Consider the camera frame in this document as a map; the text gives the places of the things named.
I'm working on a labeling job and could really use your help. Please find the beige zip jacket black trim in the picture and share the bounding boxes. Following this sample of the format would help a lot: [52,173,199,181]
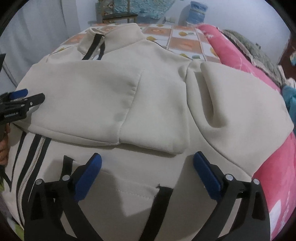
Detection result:
[1,24,295,240]

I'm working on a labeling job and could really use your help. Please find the pink floral blanket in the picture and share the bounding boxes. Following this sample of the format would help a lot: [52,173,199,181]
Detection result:
[187,24,295,238]

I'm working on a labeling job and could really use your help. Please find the grey curtain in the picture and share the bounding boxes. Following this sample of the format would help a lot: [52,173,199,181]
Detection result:
[1,1,80,92]

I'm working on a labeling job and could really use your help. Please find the blue patterned quilt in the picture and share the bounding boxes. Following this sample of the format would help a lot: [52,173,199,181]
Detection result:
[282,85,296,118]

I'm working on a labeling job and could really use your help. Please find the grey lace-edged blanket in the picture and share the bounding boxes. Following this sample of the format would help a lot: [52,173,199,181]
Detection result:
[222,30,285,88]

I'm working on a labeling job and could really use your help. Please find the wooden chair dark seat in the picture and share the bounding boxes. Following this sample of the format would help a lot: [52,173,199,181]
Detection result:
[96,1,138,24]

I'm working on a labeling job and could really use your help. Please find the brown wooden door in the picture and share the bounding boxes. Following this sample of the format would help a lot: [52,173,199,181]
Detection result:
[279,35,295,79]

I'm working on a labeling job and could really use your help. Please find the tiled pattern bed sheet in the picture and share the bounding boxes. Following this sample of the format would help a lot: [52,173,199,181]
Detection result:
[49,22,221,64]

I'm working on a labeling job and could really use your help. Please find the teal floral hanging cloth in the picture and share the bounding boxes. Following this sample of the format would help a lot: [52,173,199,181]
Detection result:
[108,0,176,20]

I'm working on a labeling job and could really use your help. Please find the blue water dispenser bottle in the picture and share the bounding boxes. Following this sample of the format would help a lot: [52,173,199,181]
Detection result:
[186,1,208,25]

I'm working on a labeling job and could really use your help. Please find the wall power socket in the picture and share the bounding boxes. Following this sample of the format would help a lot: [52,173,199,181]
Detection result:
[164,16,176,23]

